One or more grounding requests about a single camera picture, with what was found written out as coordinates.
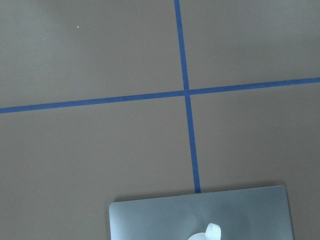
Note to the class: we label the white plastic cup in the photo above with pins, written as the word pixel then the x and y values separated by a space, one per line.
pixel 213 232

